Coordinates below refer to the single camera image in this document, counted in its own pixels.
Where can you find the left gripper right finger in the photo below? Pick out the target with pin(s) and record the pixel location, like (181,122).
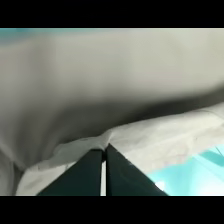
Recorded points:
(128,176)

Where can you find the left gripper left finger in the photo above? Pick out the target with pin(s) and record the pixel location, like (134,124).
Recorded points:
(81,176)

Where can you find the brown T-shirt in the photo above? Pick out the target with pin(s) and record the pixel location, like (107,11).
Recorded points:
(100,83)

